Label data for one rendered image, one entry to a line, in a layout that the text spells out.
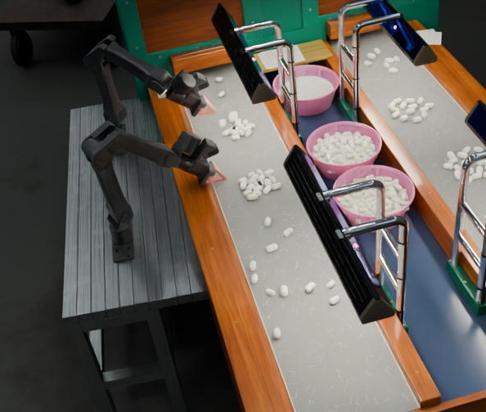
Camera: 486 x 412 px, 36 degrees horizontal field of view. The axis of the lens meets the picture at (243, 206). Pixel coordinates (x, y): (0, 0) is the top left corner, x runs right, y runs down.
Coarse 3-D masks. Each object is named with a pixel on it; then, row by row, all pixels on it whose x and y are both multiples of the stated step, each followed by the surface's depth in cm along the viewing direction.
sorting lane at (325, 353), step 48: (240, 96) 302; (240, 144) 277; (240, 192) 256; (288, 192) 254; (240, 240) 238; (288, 240) 236; (288, 288) 221; (336, 288) 219; (288, 336) 207; (336, 336) 205; (288, 384) 195; (336, 384) 194; (384, 384) 192
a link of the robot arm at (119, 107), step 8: (104, 64) 277; (96, 72) 275; (104, 72) 276; (96, 80) 279; (104, 80) 278; (112, 80) 282; (104, 88) 280; (112, 88) 282; (104, 96) 283; (112, 96) 283; (104, 104) 286; (112, 104) 284; (120, 104) 289; (104, 112) 288; (112, 112) 286; (120, 112) 289; (120, 120) 289
